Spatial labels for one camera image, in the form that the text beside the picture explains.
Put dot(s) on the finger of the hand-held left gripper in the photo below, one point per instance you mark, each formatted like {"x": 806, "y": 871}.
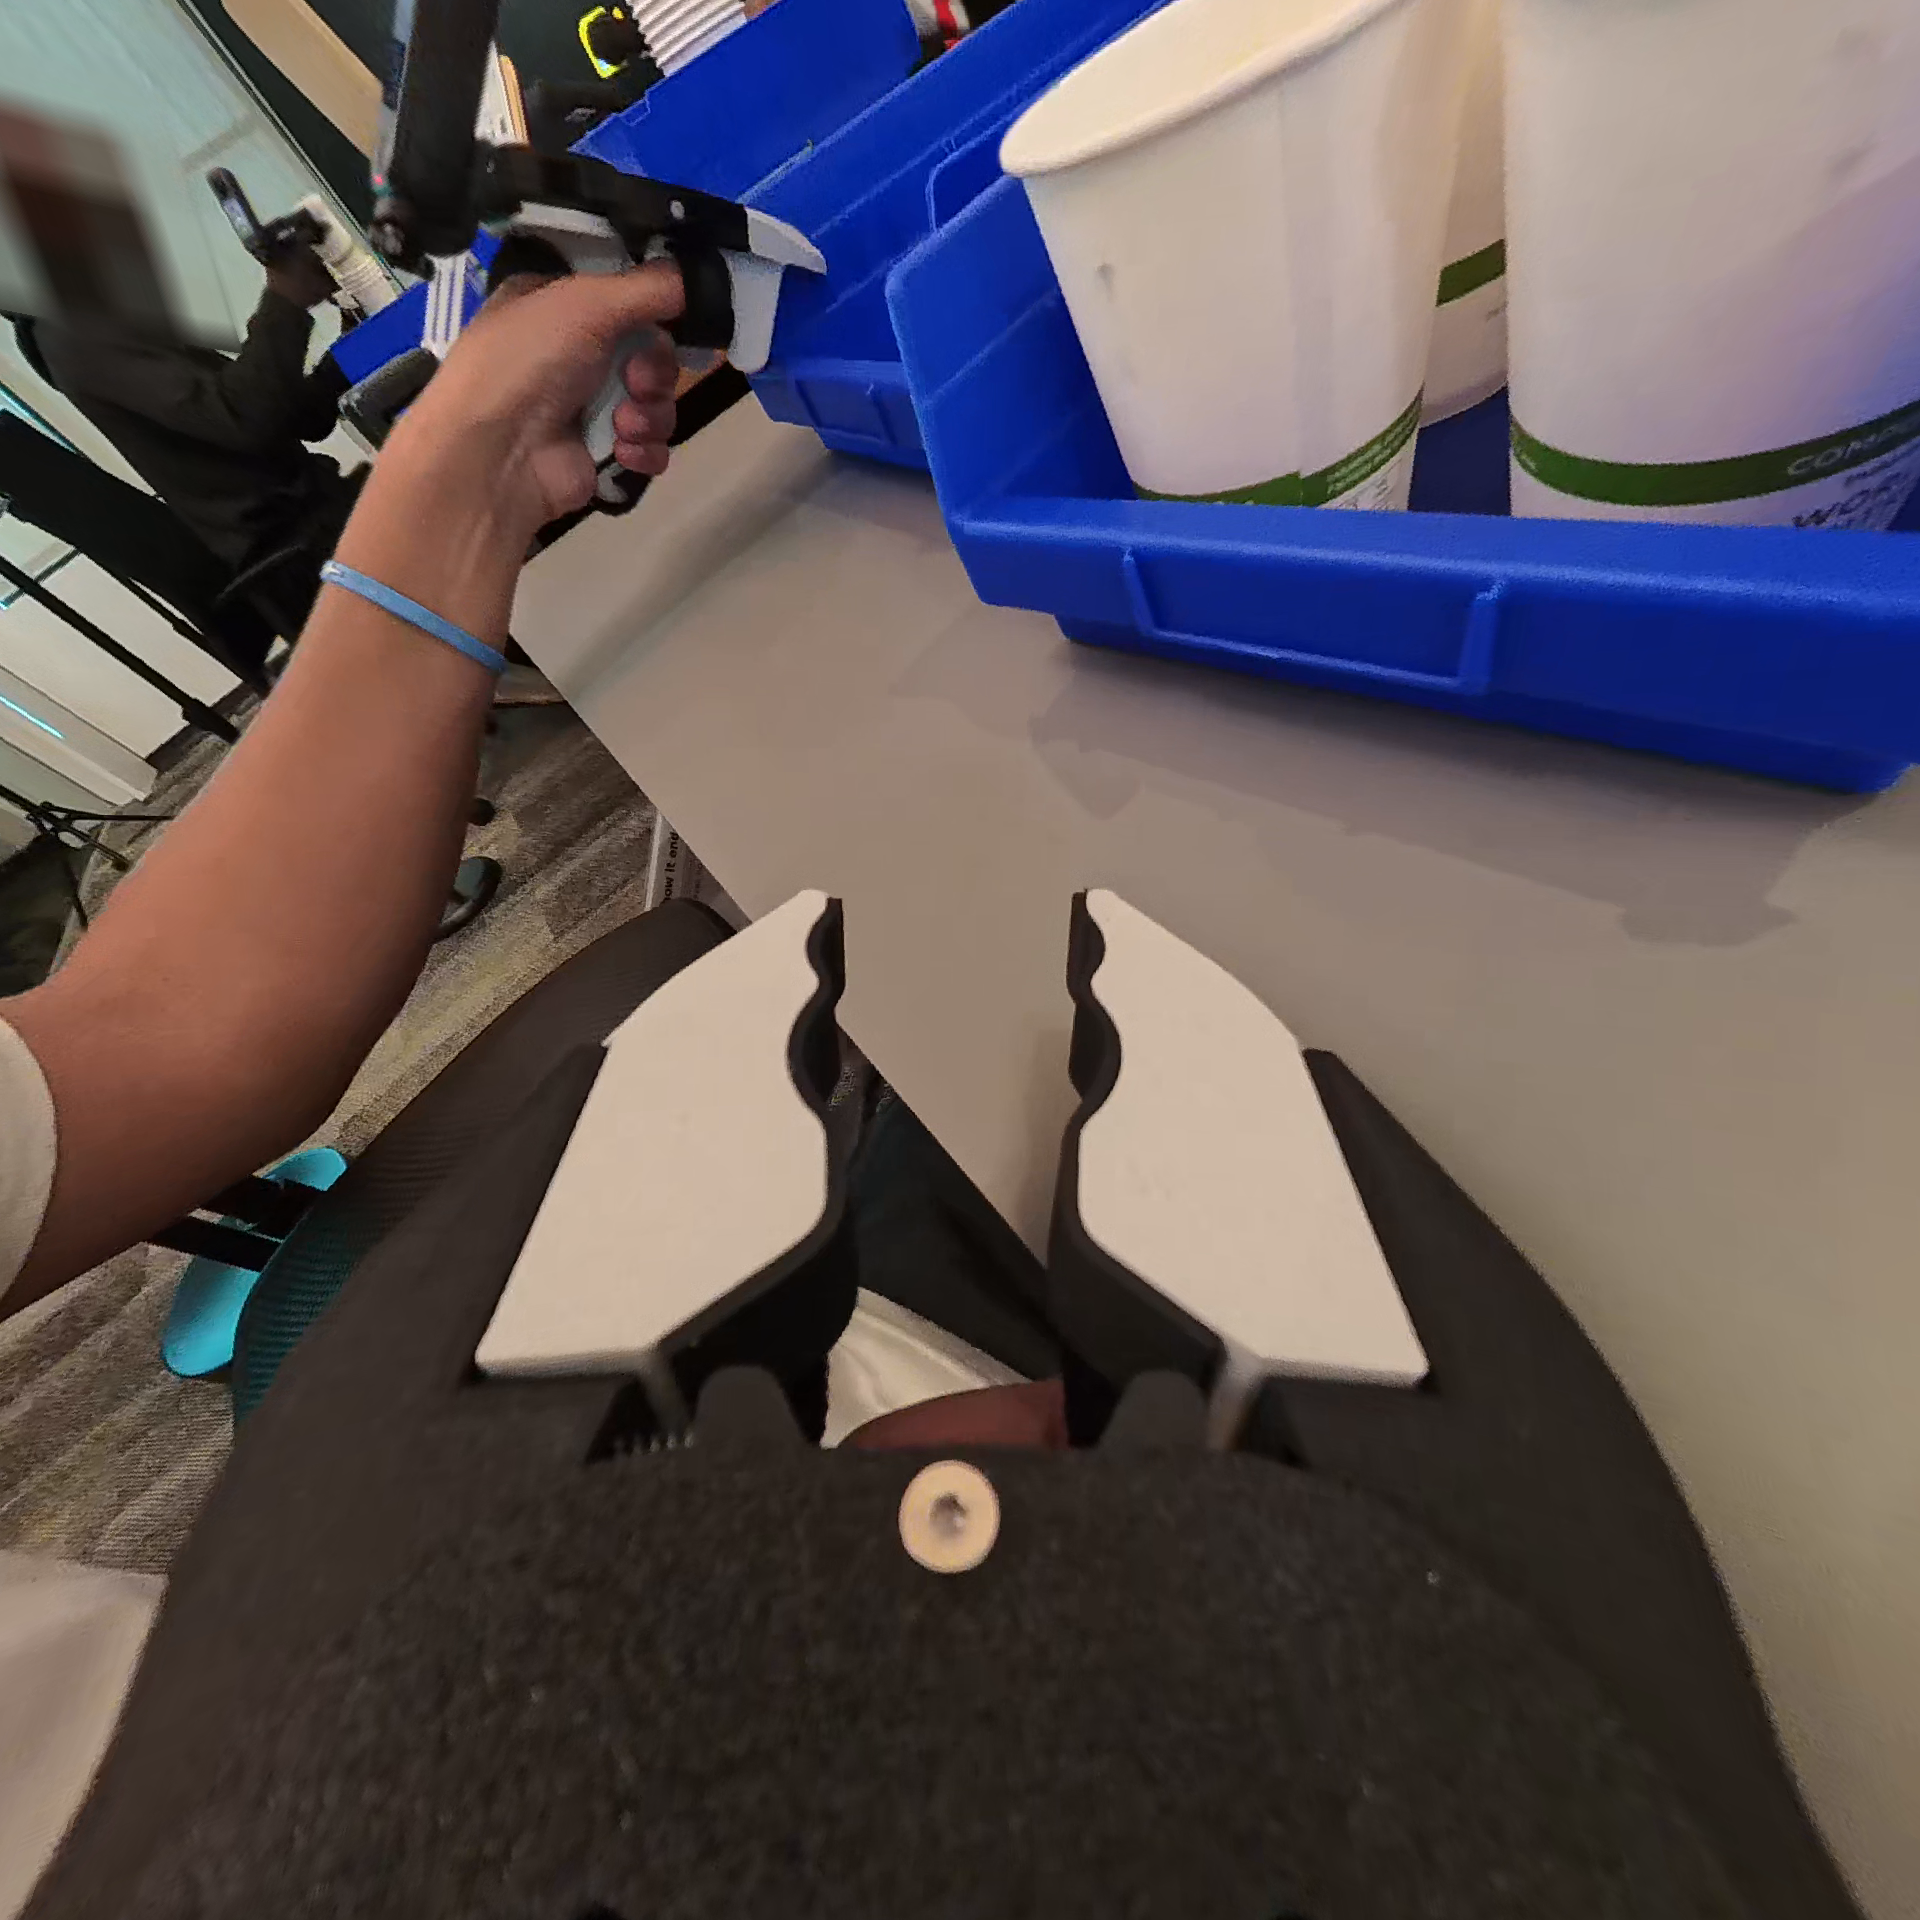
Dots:
{"x": 781, "y": 248}

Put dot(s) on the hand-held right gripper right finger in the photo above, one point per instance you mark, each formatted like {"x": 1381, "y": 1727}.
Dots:
{"x": 1245, "y": 1202}

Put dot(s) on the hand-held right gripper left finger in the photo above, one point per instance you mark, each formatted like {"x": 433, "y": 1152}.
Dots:
{"x": 662, "y": 1202}

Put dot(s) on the group of white paper cups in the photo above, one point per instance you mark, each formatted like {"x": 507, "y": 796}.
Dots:
{"x": 1231, "y": 270}

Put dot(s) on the person's left forearm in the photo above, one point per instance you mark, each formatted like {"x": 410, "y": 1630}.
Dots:
{"x": 271, "y": 902}

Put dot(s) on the stack of white cups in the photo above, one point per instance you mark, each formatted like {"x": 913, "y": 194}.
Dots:
{"x": 683, "y": 24}

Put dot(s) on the person's left hand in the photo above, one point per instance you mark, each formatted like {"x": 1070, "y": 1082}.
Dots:
{"x": 481, "y": 422}

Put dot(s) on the person's right hand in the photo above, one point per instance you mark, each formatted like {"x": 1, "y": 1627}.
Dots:
{"x": 975, "y": 1418}

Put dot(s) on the yellow clip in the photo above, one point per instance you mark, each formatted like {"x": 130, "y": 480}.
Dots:
{"x": 605, "y": 37}

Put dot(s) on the dark trousers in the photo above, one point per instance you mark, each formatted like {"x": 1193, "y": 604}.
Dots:
{"x": 932, "y": 1231}

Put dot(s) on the teal stool base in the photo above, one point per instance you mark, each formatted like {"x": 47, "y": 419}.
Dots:
{"x": 225, "y": 1291}

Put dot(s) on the blue wristband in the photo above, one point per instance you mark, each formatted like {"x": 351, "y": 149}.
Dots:
{"x": 412, "y": 614}

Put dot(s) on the cream shirt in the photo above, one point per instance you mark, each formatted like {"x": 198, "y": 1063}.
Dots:
{"x": 23, "y": 1142}

